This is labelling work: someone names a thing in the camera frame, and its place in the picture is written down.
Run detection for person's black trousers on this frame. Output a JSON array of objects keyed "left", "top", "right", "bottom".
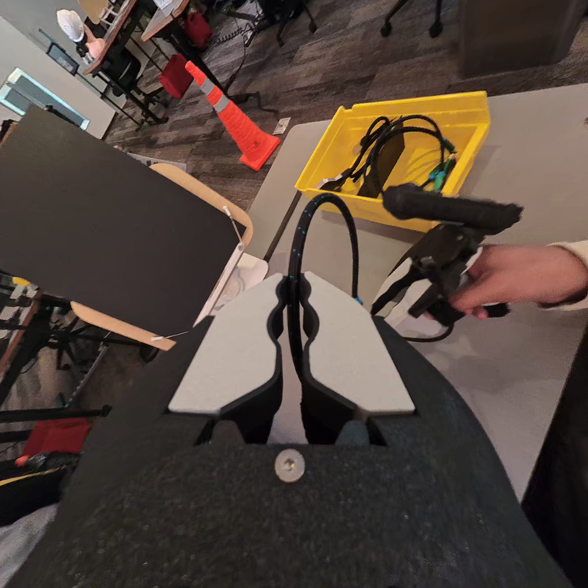
[{"left": 521, "top": 322, "right": 588, "bottom": 588}]

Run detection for orange traffic cone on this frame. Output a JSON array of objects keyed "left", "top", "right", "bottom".
[{"left": 185, "top": 61, "right": 281, "bottom": 172}]

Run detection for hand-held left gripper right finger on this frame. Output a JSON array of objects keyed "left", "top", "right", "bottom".
[{"left": 301, "top": 271, "right": 416, "bottom": 416}]

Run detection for yellow plastic bin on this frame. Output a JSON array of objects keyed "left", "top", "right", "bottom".
[{"left": 295, "top": 90, "right": 491, "bottom": 232}]

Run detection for person's right hand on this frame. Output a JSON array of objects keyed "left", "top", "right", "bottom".
[{"left": 425, "top": 243, "right": 576, "bottom": 321}]

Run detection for person's right forearm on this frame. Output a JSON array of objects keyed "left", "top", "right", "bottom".
[{"left": 537, "top": 239, "right": 588, "bottom": 312}]

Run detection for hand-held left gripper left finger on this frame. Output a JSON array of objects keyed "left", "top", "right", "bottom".
[{"left": 168, "top": 273, "right": 285, "bottom": 416}]

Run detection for wooden table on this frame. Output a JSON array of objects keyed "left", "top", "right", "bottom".
[{"left": 78, "top": 0, "right": 190, "bottom": 130}]

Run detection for black board wooden rim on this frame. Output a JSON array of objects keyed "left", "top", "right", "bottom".
[{"left": 0, "top": 106, "right": 254, "bottom": 352}]

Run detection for red floor bin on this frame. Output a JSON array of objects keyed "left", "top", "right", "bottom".
[
  {"left": 158, "top": 54, "right": 194, "bottom": 98},
  {"left": 184, "top": 13, "right": 212, "bottom": 49}
]

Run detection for white hard hat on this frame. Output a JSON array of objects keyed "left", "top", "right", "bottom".
[{"left": 56, "top": 9, "right": 86, "bottom": 43}]

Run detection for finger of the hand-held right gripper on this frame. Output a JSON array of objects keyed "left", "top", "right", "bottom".
[
  {"left": 371, "top": 257, "right": 417, "bottom": 319},
  {"left": 387, "top": 279, "right": 449, "bottom": 339}
]

